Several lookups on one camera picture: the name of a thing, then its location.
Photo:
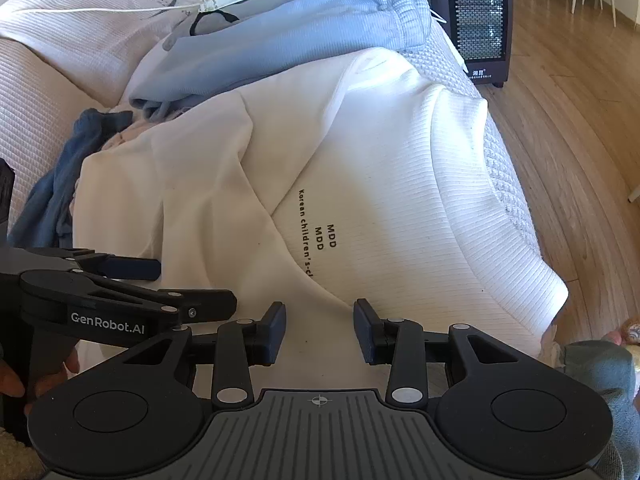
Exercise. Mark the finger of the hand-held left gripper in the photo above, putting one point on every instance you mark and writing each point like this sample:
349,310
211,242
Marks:
210,302
135,267

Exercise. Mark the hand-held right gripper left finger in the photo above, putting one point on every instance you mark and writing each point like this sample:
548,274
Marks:
275,330

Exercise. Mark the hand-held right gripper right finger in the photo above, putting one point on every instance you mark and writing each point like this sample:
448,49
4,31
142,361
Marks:
367,330

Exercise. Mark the dark blue garment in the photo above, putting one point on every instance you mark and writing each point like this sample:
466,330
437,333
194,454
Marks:
55,190

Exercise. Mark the white sweatshirt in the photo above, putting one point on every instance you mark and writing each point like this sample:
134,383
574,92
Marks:
380,170

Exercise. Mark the light blue sweatshirt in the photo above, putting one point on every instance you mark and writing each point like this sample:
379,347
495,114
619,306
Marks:
280,45

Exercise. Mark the person's left hand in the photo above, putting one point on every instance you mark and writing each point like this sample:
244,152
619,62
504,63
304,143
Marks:
10,380

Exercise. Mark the beige fleece cloth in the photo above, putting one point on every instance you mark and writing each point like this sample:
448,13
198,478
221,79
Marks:
17,460

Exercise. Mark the person's grey-green clothing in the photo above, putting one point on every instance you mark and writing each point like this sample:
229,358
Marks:
600,385

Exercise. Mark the colourful patterned item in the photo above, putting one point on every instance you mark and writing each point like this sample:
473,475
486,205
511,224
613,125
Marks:
627,335

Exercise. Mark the dark electric heater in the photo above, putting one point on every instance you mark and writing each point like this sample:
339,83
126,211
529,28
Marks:
480,20

